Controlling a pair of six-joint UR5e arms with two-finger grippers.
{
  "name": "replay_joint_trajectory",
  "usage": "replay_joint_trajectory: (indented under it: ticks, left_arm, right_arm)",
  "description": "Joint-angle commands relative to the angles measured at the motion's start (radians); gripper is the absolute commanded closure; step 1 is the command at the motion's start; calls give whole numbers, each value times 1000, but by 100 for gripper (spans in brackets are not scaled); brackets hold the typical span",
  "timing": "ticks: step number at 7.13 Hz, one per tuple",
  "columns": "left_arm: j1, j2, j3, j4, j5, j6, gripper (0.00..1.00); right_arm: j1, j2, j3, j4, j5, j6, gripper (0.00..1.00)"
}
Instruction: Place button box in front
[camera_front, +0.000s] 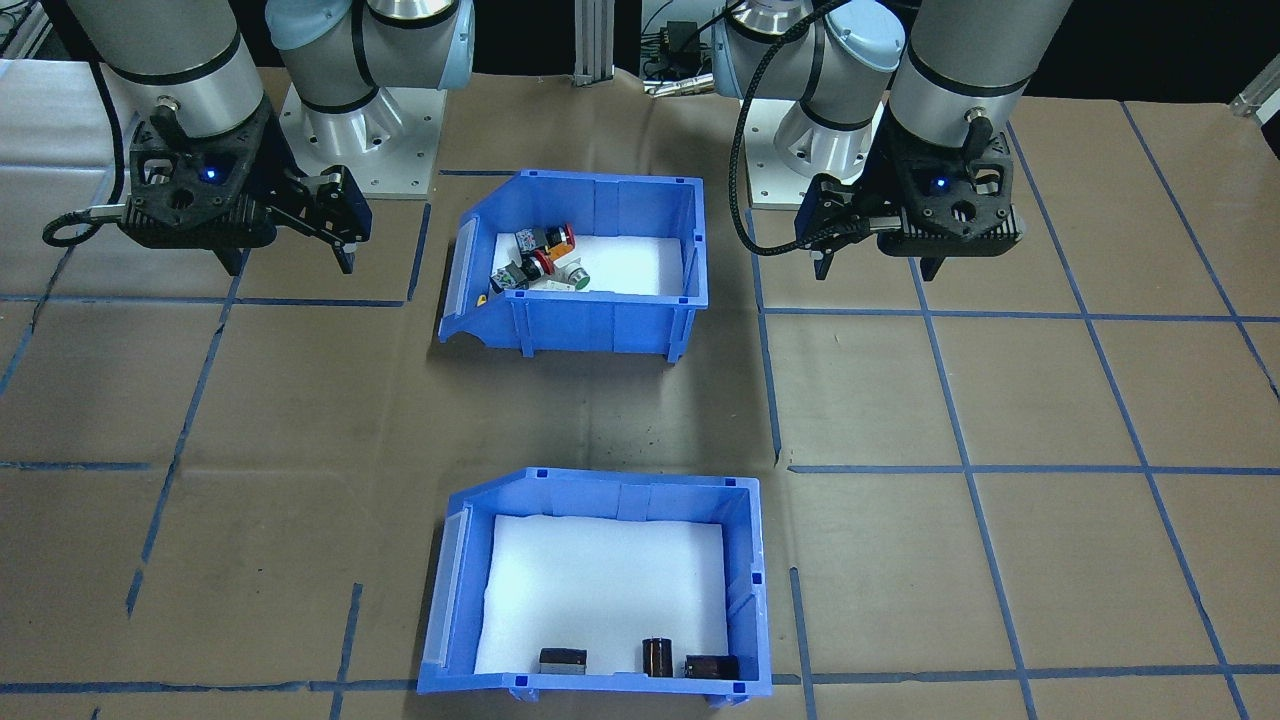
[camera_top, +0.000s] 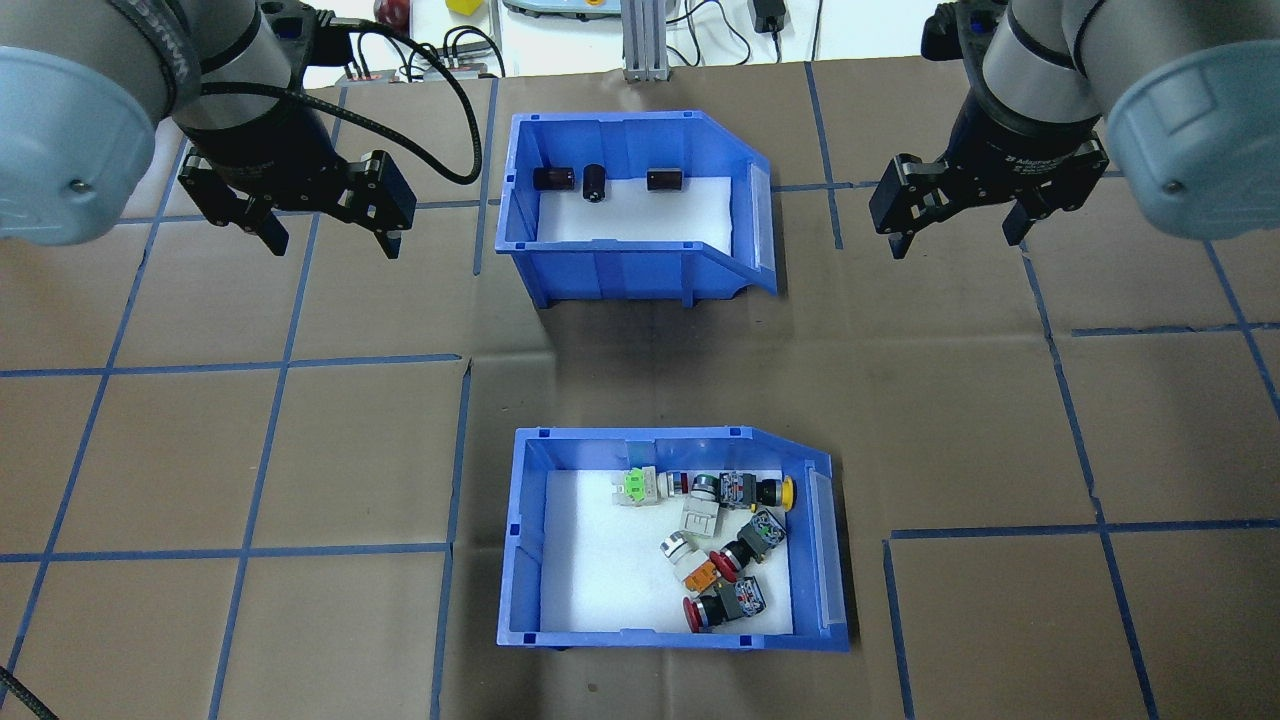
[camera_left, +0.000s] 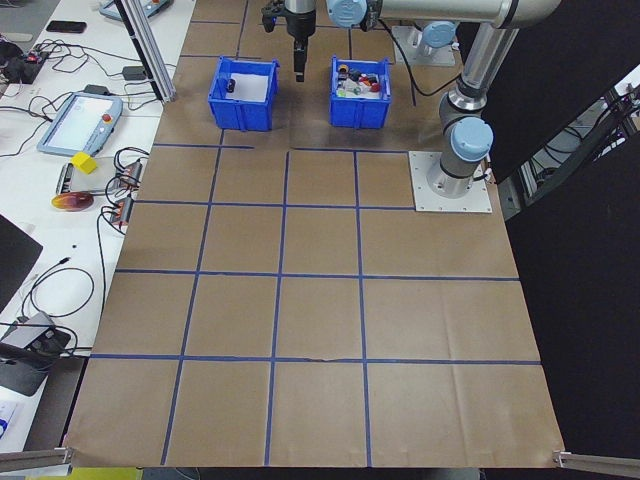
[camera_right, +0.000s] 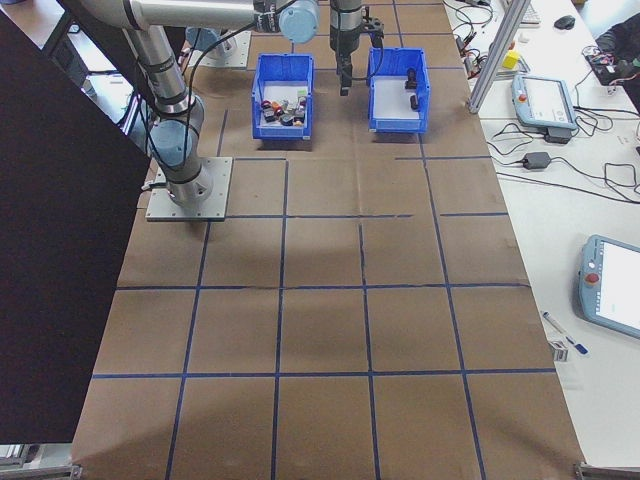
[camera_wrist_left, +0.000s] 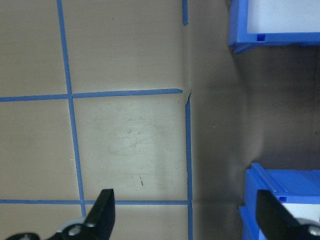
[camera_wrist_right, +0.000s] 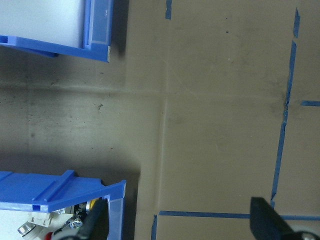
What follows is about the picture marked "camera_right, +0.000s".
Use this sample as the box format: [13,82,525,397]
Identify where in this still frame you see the white keyboard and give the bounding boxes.
[519,0,544,26]

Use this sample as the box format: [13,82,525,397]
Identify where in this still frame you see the blue plastic button bin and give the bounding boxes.
[250,52,316,142]

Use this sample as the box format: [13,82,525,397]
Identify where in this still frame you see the black frame cover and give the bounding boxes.
[0,0,151,446]

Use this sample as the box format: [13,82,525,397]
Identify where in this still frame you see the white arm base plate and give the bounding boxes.
[187,30,252,69]
[145,156,235,222]

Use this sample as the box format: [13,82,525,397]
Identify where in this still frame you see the tall aluminium profile post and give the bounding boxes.
[467,0,532,115]

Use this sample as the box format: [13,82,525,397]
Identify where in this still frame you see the V-shaped metal bar frame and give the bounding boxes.
[0,442,42,469]

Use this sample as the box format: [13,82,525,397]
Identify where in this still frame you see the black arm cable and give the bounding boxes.
[182,0,296,151]

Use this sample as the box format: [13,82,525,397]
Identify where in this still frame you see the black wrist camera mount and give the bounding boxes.
[359,14,385,50]

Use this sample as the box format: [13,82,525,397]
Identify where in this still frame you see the light blue teach pendant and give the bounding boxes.
[578,233,640,342]
[509,73,581,132]

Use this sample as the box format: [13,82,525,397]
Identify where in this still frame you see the electronics board with wires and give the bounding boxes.
[582,44,640,89]

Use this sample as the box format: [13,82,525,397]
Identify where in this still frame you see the aluminium profile bar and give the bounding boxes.
[573,462,640,480]
[0,464,82,480]

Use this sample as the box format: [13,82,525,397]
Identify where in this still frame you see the blue plastic storage bin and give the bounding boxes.
[367,47,432,135]

